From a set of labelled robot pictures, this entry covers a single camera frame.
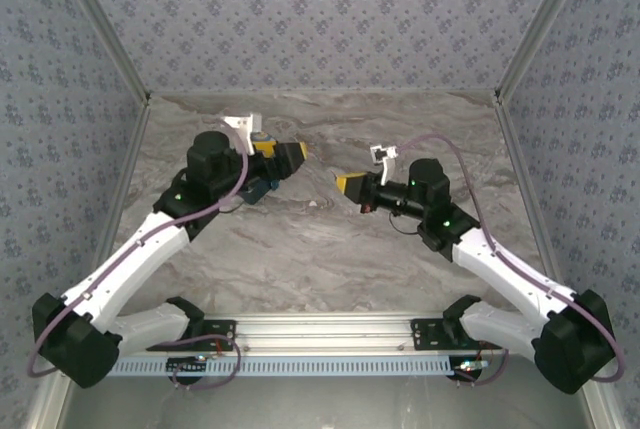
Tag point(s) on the starry night print blue box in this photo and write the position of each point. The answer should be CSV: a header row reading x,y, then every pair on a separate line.
x,y
257,191

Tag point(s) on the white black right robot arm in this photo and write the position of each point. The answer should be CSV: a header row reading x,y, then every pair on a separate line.
x,y
505,269

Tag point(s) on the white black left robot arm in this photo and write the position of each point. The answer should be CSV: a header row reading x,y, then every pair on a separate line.
x,y
130,269

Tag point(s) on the small circuit board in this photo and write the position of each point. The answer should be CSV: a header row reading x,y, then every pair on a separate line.
x,y
187,365
470,366

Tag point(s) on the grey metal panel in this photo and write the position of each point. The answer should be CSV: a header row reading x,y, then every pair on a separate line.
x,y
325,404

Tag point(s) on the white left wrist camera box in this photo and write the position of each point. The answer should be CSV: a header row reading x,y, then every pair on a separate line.
x,y
245,129

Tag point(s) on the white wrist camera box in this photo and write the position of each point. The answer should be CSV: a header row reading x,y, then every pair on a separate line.
x,y
245,129
384,158

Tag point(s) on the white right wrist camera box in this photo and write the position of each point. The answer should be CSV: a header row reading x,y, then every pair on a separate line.
x,y
384,158

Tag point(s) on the aluminium table side rail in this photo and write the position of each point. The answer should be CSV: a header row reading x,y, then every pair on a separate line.
x,y
127,169
525,184

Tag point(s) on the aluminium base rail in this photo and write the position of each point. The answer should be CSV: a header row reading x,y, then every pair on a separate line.
x,y
325,331

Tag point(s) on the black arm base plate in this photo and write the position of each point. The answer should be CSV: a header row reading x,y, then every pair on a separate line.
x,y
220,331
425,334

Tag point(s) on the aluminium frame post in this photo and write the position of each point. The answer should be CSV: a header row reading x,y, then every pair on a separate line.
x,y
47,401
102,29
605,406
542,24

